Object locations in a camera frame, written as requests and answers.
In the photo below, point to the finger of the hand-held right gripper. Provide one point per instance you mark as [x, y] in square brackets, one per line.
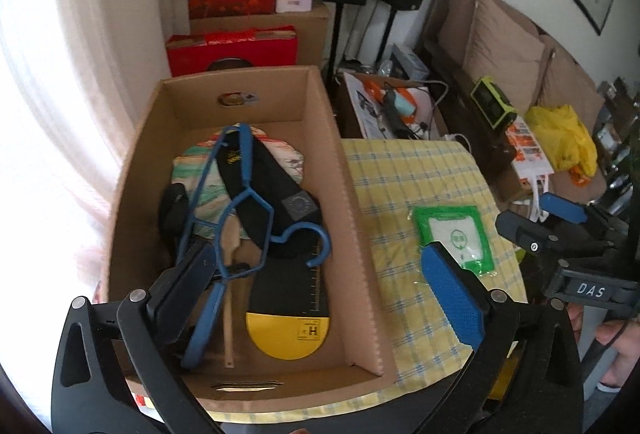
[562, 208]
[525, 231]

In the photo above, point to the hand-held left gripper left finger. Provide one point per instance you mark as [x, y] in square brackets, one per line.
[180, 281]

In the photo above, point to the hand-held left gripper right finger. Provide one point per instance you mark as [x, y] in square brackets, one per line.
[452, 294]

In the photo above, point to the green and white packet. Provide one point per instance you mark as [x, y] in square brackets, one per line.
[465, 234]

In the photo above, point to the black insole with yellow markings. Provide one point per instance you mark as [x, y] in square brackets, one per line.
[287, 329]

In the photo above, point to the blue plastic clothes hanger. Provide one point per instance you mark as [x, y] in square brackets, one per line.
[245, 159]

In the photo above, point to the person's right hand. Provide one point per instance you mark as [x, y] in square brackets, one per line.
[617, 354]

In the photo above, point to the small orange package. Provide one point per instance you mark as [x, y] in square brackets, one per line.
[580, 176]

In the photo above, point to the white tote bag orange print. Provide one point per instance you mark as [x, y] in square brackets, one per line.
[530, 149]

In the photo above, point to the yellow plastic bag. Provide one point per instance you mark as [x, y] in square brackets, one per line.
[565, 139]

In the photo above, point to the green black portable radio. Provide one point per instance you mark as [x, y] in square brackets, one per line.
[492, 103]

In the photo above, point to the yellow plaid tablecloth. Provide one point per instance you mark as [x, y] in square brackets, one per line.
[400, 174]

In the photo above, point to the beige sofa back cushion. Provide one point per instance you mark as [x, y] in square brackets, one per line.
[495, 44]
[570, 74]

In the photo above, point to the light blue cylinder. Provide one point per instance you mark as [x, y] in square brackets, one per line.
[402, 104]

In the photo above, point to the small grey white box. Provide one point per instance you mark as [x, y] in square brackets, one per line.
[407, 62]

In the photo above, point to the printed white paper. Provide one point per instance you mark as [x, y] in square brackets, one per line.
[362, 102]

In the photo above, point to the orange tool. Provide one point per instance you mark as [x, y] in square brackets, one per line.
[372, 88]

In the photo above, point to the red gift box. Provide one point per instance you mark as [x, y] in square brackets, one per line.
[232, 52]

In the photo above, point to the white curtain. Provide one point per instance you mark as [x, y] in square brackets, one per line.
[75, 64]

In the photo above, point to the black speaker stand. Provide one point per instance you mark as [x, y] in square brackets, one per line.
[335, 39]
[386, 32]

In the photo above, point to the beige sofa with wooden frame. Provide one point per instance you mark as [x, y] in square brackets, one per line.
[450, 39]

